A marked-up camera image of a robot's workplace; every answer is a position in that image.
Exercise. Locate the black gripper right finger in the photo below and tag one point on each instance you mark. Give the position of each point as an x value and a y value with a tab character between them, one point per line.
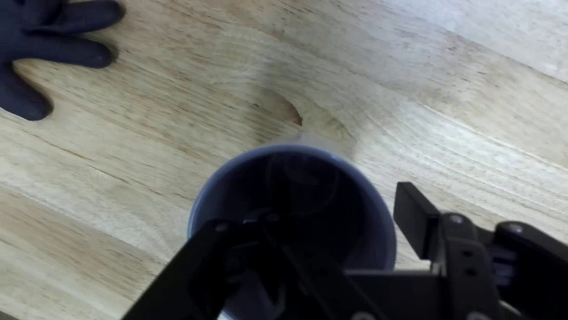
473	272

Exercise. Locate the white ceramic mug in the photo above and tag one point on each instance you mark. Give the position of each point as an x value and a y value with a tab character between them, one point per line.
331	195

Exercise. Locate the black work glove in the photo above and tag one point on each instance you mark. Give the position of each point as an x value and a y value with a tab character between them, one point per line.
36	41

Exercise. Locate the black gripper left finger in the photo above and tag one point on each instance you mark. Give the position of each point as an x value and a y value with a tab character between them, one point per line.
231	267

